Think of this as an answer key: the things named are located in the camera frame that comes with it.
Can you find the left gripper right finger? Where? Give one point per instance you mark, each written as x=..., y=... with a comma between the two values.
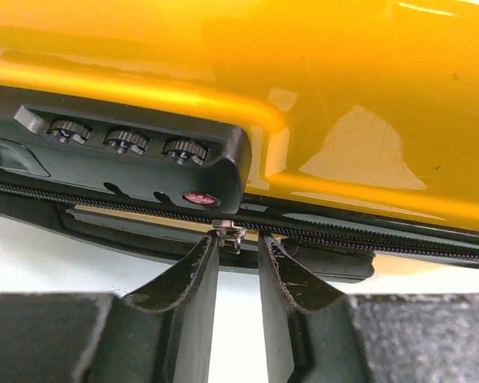
x=295, y=305

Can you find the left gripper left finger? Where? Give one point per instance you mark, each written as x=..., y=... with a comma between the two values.
x=181, y=301

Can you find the silver zipper pull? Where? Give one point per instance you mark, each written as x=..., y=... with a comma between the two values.
x=230, y=236

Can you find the yellow Pikachu hard-shell suitcase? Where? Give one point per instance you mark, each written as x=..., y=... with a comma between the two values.
x=362, y=116

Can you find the black combination lock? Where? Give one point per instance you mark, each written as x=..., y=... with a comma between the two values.
x=149, y=156

